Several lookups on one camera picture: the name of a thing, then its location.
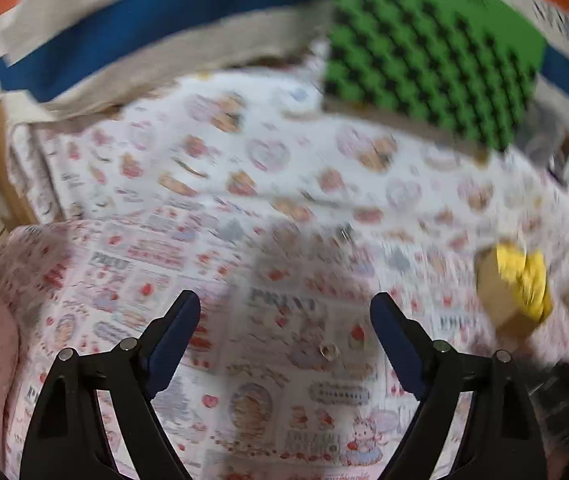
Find striped Paris tote bag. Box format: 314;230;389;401
0;0;569;122

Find green checkered box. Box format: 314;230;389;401
325;0;547;151

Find patterned white bed sheet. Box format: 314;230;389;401
0;70;569;479

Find yellow cloth in box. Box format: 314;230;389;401
495;244;554;324

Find hexagonal cardboard box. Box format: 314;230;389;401
475;244;551;341

